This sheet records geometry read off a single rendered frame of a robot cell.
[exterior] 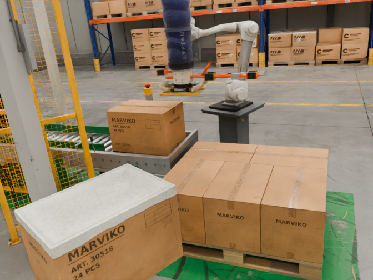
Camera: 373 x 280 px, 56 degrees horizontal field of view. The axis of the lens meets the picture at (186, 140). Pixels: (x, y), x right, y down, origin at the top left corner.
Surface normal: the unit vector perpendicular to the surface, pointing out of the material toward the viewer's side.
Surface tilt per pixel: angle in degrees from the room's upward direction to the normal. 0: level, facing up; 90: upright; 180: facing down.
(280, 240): 90
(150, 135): 90
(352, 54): 91
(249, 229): 90
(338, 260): 0
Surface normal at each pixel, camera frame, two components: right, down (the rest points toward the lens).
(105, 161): -0.36, 0.36
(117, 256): 0.68, 0.21
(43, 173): 0.93, 0.05
